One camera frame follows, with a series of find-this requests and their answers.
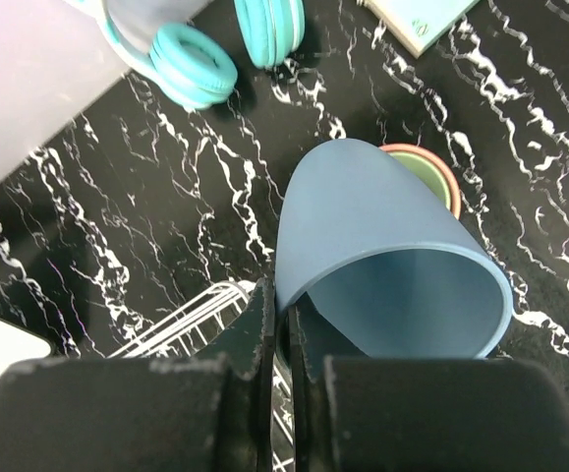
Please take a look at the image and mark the pink plastic cup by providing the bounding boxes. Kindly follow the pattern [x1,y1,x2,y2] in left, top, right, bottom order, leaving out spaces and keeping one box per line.
[379,143,462,219]

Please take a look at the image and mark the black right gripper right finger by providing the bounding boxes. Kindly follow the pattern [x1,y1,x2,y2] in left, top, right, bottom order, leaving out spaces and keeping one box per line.
[288,309,569,471]

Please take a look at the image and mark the white wire dish rack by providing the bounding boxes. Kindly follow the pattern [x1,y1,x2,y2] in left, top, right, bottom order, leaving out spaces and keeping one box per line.
[109,280,295,471]

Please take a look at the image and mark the green plastic cup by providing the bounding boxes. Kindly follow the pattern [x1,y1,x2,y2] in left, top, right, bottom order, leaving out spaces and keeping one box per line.
[389,151,451,209]

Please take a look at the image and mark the teal cat ear headphones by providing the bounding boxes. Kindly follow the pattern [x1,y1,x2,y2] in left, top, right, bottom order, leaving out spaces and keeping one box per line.
[69,0,306,110]

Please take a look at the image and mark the light blue plastic cup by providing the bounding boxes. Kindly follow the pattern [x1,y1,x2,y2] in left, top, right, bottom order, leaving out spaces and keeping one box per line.
[275,139,513,359]

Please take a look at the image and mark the teal book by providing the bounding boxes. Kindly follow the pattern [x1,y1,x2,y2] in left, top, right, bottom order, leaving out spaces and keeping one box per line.
[357,0,479,58]

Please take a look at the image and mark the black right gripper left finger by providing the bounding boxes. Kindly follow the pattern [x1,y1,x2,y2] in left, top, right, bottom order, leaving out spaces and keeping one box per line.
[0,278,275,471]

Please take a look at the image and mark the black marble table mat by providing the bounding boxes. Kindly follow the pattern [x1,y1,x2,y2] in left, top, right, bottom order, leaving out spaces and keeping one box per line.
[0,0,569,472]

